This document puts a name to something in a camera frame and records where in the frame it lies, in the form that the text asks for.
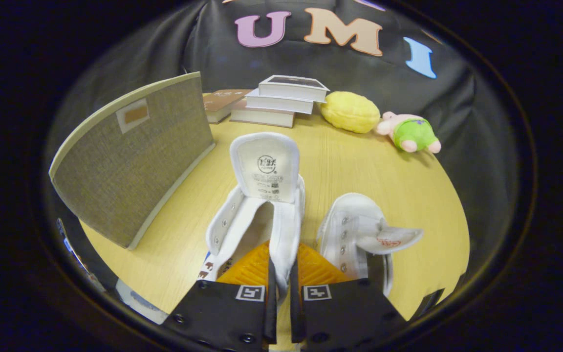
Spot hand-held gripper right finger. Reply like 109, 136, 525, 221
289, 242, 408, 352

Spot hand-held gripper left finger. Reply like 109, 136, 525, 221
163, 241, 278, 352

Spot white canvas shoe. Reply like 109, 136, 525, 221
317, 192, 425, 297
197, 132, 306, 306

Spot grey fabric storage box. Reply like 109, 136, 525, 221
48, 72, 217, 250

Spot pink plush toy green shorts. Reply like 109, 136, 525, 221
376, 111, 442, 154

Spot round yellow plush toy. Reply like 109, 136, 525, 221
321, 91, 381, 134

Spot brown spine book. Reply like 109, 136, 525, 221
230, 100, 296, 129

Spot brown cover book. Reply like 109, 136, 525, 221
202, 89, 253, 124

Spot thick white book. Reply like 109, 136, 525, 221
245, 89, 315, 115

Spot white book with portrait cover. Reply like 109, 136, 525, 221
258, 75, 330, 104

